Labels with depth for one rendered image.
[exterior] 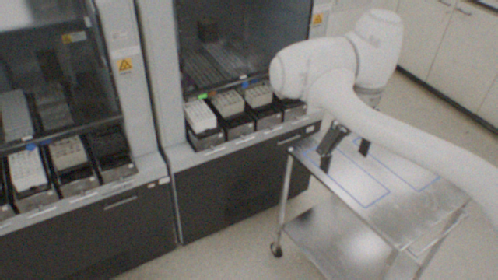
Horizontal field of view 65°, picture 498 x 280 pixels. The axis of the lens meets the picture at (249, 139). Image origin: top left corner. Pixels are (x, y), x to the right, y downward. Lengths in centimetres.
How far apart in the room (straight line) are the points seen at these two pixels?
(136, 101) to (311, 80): 96
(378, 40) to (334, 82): 14
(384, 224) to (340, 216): 70
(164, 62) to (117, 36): 21
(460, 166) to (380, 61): 26
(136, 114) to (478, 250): 204
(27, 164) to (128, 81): 50
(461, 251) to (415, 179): 103
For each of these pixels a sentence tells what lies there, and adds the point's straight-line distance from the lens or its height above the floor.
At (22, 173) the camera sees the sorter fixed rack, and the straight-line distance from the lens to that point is 167.
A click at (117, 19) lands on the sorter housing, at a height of 136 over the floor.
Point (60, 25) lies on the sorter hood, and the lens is 138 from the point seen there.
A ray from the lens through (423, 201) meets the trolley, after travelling 161.
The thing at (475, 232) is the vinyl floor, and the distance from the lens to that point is 278.
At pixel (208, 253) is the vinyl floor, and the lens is 229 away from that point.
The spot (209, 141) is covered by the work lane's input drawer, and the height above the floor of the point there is 78.
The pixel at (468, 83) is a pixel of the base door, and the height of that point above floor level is 28.
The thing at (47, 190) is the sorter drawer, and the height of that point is 81.
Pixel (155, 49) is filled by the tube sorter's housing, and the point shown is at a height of 122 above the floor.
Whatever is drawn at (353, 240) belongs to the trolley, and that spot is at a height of 28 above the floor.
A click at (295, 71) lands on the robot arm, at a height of 155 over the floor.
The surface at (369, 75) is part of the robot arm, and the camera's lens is 86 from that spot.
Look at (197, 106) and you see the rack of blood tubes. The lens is 179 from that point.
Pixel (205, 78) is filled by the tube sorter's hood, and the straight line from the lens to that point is 163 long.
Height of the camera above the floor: 194
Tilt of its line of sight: 42 degrees down
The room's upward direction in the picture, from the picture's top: 3 degrees clockwise
